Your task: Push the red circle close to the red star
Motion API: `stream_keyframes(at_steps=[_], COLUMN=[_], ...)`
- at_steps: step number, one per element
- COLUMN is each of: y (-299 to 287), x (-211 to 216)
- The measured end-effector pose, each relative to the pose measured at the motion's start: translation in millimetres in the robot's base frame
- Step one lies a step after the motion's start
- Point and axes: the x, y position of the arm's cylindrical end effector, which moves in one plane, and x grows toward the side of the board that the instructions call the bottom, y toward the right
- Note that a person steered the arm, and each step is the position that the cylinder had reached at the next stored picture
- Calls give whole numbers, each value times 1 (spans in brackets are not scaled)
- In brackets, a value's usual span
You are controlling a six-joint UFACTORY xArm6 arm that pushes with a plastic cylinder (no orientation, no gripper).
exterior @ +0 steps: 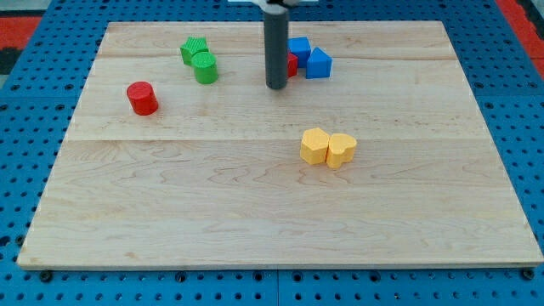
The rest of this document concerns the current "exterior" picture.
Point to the red star block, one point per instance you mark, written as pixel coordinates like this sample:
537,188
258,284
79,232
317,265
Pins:
292,65

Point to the green star block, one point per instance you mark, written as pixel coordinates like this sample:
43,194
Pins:
191,47

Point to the yellow pentagon block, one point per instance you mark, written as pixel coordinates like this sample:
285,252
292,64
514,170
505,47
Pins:
314,146

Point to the yellow heart block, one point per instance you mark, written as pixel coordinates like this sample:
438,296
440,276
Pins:
341,149

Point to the blue triangular prism block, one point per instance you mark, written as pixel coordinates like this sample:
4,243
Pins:
319,64

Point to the blue cube block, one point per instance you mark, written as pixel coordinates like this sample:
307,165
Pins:
300,46

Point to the green cylinder block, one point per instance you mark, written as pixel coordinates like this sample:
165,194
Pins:
205,67

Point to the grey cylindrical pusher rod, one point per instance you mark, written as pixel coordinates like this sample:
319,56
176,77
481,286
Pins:
275,27

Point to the red cylinder block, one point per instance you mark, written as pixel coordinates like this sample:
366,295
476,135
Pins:
142,98

